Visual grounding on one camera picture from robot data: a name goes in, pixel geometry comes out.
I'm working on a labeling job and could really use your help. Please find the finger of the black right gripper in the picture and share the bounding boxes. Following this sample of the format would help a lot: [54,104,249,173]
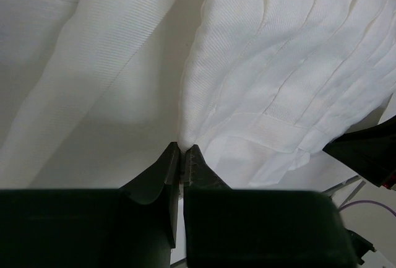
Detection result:
[323,118,396,191]

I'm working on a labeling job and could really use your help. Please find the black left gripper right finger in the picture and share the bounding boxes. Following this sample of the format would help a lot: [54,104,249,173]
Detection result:
[183,144,231,194]

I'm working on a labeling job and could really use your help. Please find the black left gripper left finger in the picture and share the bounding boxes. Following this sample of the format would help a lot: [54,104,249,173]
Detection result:
[121,142,179,248]

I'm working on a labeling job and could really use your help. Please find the white pleated skirt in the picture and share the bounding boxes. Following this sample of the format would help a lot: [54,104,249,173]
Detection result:
[1,0,395,188]

